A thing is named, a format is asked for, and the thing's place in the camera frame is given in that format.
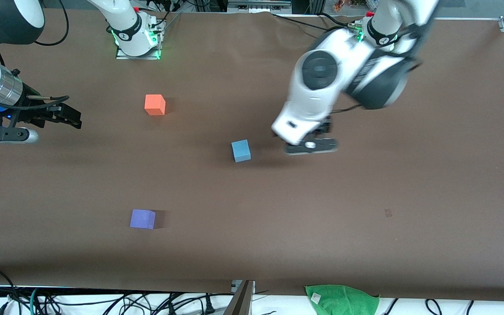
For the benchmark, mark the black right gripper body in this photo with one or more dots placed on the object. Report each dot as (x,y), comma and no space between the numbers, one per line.
(33,109)

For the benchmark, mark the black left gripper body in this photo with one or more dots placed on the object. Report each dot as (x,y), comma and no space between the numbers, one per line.
(325,127)

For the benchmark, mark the light blue foam cube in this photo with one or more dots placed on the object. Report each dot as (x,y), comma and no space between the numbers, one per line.
(240,151)

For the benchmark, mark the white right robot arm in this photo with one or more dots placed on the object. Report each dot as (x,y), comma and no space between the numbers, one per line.
(120,13)

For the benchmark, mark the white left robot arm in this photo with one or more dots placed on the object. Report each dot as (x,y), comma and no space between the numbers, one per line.
(317,100)

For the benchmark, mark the orange foam cube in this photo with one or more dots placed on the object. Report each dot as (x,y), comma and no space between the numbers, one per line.
(154,105)

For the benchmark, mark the brown table cover sheet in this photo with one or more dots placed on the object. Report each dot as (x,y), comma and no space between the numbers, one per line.
(252,218)

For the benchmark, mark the purple foam cube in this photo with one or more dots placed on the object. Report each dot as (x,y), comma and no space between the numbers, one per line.
(141,219)

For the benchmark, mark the small colourful object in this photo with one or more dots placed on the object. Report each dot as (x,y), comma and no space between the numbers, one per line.
(348,4)

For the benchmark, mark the green cloth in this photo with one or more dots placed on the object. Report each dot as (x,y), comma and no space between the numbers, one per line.
(344,302)

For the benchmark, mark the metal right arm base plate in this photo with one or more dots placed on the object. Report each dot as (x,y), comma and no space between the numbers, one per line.
(125,57)

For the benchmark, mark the silver metal rail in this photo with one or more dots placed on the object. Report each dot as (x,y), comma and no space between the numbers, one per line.
(258,6)

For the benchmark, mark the grey metal post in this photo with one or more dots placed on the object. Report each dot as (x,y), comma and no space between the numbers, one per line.
(241,302)

